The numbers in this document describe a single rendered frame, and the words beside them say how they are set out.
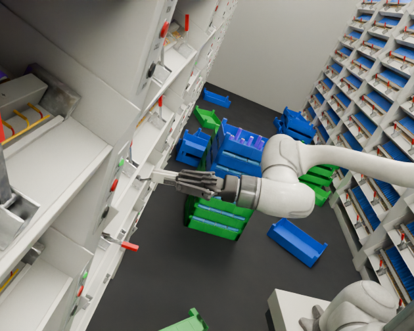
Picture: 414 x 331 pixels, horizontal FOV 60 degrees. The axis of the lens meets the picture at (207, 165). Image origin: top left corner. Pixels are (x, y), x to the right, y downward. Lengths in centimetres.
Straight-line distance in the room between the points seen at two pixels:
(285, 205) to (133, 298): 75
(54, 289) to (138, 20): 31
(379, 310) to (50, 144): 102
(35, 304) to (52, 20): 29
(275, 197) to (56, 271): 62
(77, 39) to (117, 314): 116
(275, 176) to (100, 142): 68
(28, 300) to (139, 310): 101
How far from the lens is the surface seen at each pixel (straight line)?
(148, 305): 147
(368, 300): 117
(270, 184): 96
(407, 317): 100
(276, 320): 135
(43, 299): 47
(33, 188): 28
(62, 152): 33
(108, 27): 35
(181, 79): 106
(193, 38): 104
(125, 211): 93
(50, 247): 47
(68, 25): 36
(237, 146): 165
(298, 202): 97
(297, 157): 105
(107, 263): 106
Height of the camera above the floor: 110
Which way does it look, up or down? 26 degrees down
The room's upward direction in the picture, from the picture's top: 24 degrees clockwise
